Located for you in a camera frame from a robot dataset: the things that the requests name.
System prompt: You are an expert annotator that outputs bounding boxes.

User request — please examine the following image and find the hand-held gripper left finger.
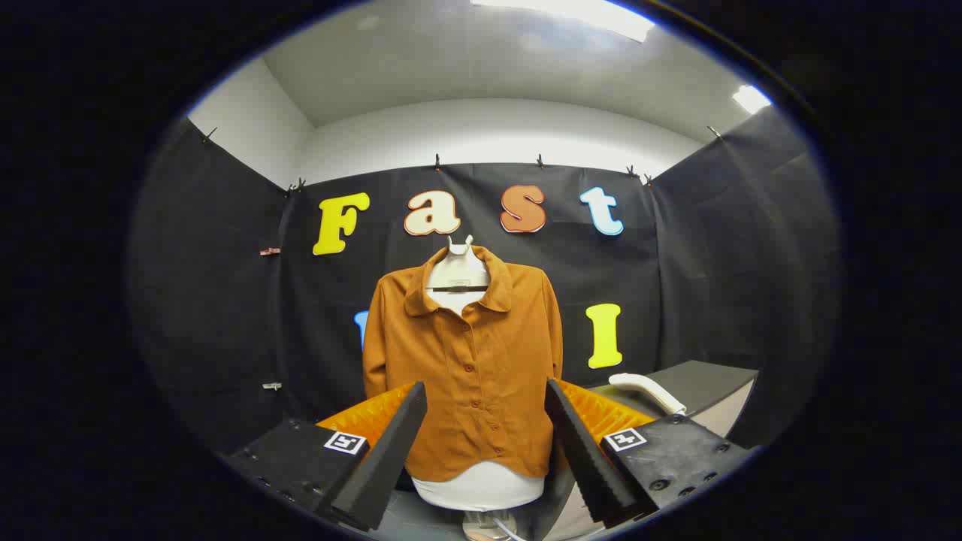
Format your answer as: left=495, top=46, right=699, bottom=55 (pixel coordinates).
left=224, top=380, right=429, bottom=533

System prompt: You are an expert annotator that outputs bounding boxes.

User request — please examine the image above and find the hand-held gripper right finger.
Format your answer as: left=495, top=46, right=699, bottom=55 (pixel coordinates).
left=544, top=377, right=754, bottom=528

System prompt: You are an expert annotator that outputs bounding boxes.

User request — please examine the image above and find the white garment steamer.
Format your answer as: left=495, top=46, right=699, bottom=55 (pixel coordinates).
left=607, top=372, right=688, bottom=416

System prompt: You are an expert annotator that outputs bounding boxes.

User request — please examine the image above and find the brown button-up shirt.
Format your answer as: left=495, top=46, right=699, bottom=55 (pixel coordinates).
left=362, top=245, right=564, bottom=483

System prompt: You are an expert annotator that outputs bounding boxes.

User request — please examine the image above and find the white clothes hanger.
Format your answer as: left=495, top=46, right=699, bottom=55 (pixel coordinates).
left=425, top=234, right=492, bottom=294

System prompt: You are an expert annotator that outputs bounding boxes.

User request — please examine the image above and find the white mannequin torso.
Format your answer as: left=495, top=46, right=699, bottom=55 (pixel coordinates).
left=410, top=289, right=547, bottom=513

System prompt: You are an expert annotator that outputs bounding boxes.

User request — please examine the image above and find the grey table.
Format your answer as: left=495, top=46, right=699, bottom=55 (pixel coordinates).
left=590, top=359, right=760, bottom=440

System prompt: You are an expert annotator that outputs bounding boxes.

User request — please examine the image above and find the black backdrop cloth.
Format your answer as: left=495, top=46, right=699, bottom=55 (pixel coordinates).
left=128, top=105, right=841, bottom=482

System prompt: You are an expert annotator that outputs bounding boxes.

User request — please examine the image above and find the small ceiling light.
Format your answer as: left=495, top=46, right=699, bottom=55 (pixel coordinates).
left=733, top=84, right=773, bottom=115

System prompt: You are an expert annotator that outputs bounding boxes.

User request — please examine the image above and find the long ceiling light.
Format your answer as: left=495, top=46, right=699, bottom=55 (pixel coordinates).
left=470, top=0, right=656, bottom=44

